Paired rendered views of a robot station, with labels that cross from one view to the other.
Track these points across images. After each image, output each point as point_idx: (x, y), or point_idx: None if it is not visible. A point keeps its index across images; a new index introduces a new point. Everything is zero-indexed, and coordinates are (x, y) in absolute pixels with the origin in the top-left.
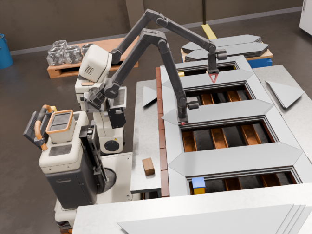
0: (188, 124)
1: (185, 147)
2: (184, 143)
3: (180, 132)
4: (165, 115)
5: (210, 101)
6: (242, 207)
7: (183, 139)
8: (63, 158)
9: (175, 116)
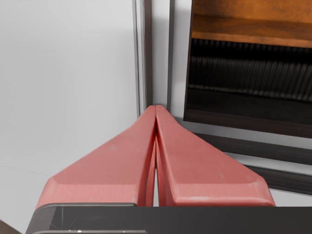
0: (150, 38)
1: (246, 9)
2: (245, 38)
3: (257, 137)
4: (5, 213)
5: None
6: None
7: (197, 33)
8: None
9: (4, 155)
